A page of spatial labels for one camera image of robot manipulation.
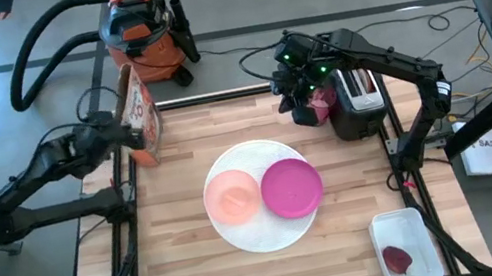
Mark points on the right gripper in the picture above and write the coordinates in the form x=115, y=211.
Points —
x=315, y=70

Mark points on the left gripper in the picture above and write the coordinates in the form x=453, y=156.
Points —
x=100, y=146

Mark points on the orange pumpkin cereal box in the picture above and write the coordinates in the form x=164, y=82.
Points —
x=143, y=115

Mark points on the pink faceted tumbler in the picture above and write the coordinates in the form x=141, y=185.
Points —
x=325, y=101

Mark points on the magenta plastic plate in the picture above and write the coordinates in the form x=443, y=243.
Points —
x=291, y=188

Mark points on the pale pink bowl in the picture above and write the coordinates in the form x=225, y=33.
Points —
x=232, y=198

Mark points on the dark red apple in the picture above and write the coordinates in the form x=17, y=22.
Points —
x=397, y=259

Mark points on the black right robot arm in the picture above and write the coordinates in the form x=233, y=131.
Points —
x=389, y=57

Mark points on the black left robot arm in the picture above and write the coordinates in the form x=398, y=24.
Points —
x=28, y=171

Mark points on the black toaster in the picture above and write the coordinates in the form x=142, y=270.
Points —
x=357, y=108

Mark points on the orange black shop vacuum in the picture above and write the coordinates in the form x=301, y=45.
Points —
x=142, y=39

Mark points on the white round woven placemat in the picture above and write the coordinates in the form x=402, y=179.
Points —
x=263, y=236

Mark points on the white plastic container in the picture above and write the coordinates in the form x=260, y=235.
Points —
x=407, y=231

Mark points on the white printed paper sheet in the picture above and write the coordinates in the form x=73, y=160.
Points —
x=487, y=148

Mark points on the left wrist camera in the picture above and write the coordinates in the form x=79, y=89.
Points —
x=101, y=119

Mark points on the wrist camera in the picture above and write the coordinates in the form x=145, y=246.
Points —
x=101, y=119
x=291, y=49

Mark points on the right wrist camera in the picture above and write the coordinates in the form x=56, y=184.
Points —
x=291, y=49

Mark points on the black table frame rail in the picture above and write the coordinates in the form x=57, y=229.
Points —
x=437, y=231
x=133, y=259

